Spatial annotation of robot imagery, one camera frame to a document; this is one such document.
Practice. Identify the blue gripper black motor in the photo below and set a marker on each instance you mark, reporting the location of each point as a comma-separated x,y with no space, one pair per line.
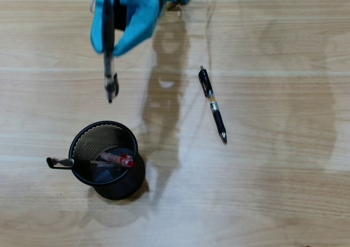
142,20

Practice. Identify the clear pen with grey grip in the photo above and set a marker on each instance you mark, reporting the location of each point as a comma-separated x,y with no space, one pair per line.
108,66

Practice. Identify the red pen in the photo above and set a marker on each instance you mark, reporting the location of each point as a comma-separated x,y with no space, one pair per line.
123,159

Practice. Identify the black retractable pen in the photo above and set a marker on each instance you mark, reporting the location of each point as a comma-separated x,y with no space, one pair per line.
217,116

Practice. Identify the clear pen with black cap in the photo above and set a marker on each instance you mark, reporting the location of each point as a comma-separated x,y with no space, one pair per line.
61,163

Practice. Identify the black mesh pen holder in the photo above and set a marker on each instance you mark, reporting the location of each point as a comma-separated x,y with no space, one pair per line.
120,187

